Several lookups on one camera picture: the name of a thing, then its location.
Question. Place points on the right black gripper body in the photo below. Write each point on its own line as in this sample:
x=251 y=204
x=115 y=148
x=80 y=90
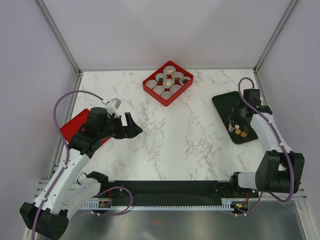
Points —
x=236 y=116

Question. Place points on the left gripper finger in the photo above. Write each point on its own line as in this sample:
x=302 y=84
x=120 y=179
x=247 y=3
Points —
x=132 y=130
x=129 y=120

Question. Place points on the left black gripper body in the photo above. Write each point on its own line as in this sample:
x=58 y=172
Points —
x=113 y=128

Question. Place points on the metal tongs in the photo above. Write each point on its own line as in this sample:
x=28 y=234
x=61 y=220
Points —
x=233 y=118

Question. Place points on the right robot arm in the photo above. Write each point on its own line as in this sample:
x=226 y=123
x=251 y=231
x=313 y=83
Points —
x=280 y=169

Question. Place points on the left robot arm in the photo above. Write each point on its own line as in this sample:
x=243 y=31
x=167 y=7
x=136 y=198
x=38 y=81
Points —
x=50 y=212

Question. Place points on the red chocolate box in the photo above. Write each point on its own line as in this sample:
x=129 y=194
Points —
x=160 y=91

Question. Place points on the dark green tray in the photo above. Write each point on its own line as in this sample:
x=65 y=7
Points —
x=224 y=103

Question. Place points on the red box lid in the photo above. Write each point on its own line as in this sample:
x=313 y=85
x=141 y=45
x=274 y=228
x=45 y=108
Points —
x=75 y=125

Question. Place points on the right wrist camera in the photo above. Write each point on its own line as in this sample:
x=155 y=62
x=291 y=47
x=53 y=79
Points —
x=252 y=96

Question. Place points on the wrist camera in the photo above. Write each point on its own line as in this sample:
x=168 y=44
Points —
x=112 y=105
x=252 y=96

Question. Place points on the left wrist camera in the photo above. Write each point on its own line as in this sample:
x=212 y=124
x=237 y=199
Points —
x=112 y=105

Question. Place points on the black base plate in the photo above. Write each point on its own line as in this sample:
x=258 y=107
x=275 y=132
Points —
x=174 y=193

